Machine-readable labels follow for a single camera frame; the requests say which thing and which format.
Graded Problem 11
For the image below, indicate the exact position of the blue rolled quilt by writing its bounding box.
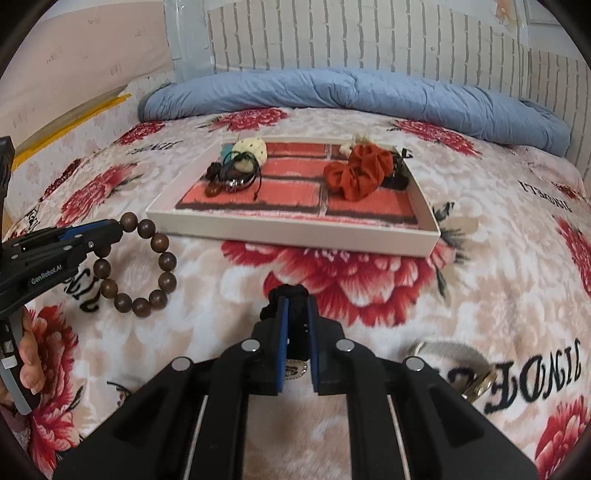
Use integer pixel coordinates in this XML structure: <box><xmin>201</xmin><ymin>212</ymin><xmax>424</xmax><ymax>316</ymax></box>
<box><xmin>138</xmin><ymin>69</ymin><xmax>571</xmax><ymax>156</ymax></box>

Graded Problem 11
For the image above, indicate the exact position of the white strap wristwatch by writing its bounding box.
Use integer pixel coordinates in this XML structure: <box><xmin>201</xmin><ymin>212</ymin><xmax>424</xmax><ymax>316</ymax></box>
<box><xmin>407</xmin><ymin>339</ymin><xmax>497</xmax><ymax>403</ymax></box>

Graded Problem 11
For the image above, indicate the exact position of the cream knitted scrunchie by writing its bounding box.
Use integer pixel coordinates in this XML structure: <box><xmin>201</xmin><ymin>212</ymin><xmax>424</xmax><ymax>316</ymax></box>
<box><xmin>339</xmin><ymin>133</ymin><xmax>373</xmax><ymax>158</ymax></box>

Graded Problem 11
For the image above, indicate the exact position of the floral fleece bed blanket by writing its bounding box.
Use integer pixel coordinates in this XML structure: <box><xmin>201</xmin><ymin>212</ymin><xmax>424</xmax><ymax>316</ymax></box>
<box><xmin>1</xmin><ymin>106</ymin><xmax>590</xmax><ymax>479</ymax></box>

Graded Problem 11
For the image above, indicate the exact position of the yellow strip at bed edge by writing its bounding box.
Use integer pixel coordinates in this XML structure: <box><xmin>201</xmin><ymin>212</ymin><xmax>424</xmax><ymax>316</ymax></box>
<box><xmin>12</xmin><ymin>93</ymin><xmax>131</xmax><ymax>172</ymax></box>

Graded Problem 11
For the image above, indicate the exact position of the clear plastic bag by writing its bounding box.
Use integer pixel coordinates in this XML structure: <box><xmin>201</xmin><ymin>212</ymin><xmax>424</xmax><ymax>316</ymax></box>
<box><xmin>163</xmin><ymin>0</ymin><xmax>213</xmax><ymax>82</ymax></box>

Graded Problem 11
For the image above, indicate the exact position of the brown wooden bead bracelet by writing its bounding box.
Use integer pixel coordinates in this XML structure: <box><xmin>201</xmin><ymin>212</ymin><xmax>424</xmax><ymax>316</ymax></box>
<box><xmin>91</xmin><ymin>211</ymin><xmax>180</xmax><ymax>318</ymax></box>

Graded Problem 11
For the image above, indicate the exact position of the yellow pineapple plush hair clip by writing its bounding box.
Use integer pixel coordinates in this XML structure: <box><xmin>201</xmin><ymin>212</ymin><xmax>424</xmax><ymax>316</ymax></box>
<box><xmin>221</xmin><ymin>137</ymin><xmax>269</xmax><ymax>167</ymax></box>

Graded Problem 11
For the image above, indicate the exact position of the white tray with brick lining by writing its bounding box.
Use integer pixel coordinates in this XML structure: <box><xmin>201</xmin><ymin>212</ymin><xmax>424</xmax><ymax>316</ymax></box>
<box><xmin>146</xmin><ymin>136</ymin><xmax>442</xmax><ymax>257</ymax></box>

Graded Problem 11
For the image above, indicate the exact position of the black hair tie with charm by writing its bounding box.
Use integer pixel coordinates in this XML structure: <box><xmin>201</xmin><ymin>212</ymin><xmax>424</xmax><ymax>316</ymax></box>
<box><xmin>258</xmin><ymin>283</ymin><xmax>313</xmax><ymax>380</ymax></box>

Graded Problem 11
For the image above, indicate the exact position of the black cord knot bracelet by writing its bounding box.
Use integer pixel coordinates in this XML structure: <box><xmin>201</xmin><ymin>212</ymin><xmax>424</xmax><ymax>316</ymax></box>
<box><xmin>203</xmin><ymin>151</ymin><xmax>264</xmax><ymax>202</ymax></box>

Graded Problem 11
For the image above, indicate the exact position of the red velvet scrunchie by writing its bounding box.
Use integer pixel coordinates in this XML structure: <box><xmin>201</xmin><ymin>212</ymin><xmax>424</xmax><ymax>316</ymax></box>
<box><xmin>324</xmin><ymin>144</ymin><xmax>394</xmax><ymax>202</ymax></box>

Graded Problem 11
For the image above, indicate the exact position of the person's left hand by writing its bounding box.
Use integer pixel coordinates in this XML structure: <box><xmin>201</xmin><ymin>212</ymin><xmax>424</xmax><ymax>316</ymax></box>
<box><xmin>18</xmin><ymin>307</ymin><xmax>45</xmax><ymax>394</ymax></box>

